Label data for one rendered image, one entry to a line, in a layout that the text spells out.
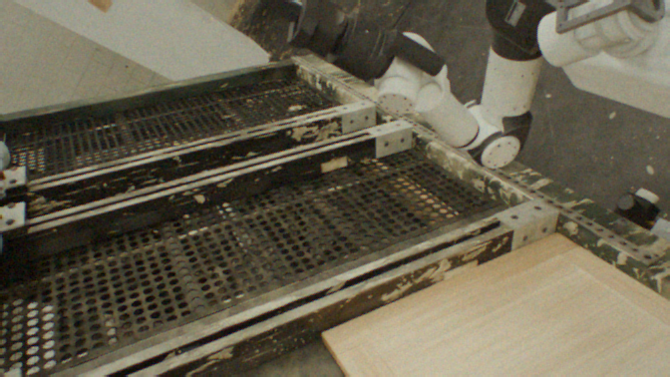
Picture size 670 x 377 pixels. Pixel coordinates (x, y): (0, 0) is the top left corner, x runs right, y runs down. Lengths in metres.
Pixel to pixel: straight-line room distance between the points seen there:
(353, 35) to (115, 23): 3.56
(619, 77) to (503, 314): 0.44
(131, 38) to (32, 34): 1.61
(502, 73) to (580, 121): 1.43
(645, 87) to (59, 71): 5.47
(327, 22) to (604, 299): 0.68
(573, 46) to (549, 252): 0.55
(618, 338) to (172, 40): 3.87
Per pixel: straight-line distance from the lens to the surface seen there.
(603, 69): 0.77
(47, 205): 1.47
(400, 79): 0.82
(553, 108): 2.43
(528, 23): 0.86
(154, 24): 4.29
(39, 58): 5.79
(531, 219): 1.11
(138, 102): 2.07
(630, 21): 0.63
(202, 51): 4.41
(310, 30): 0.76
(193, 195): 1.28
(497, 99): 0.97
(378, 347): 0.88
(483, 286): 1.01
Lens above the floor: 1.93
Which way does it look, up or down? 38 degrees down
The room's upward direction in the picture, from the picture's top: 66 degrees counter-clockwise
